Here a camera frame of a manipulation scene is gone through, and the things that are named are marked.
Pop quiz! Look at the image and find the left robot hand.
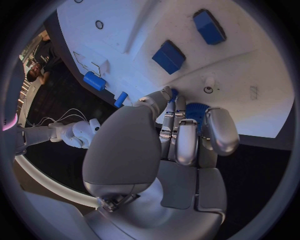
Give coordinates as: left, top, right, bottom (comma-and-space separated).
81, 85, 240, 240

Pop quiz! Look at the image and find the thin blue cylinder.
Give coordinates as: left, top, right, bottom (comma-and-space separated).
113, 91, 129, 109

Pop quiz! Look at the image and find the large blue cylinder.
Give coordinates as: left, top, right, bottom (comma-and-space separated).
82, 70, 108, 92

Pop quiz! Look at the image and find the blue gear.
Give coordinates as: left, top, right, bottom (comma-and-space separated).
169, 88, 212, 135

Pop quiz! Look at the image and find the white task board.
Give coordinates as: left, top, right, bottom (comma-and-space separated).
43, 0, 297, 151

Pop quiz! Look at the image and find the person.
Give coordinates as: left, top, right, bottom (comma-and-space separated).
24, 34, 62, 86

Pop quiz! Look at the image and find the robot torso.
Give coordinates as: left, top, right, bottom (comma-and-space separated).
1, 59, 28, 156

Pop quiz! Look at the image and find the white cable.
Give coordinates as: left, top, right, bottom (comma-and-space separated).
54, 107, 89, 123
25, 116, 60, 129

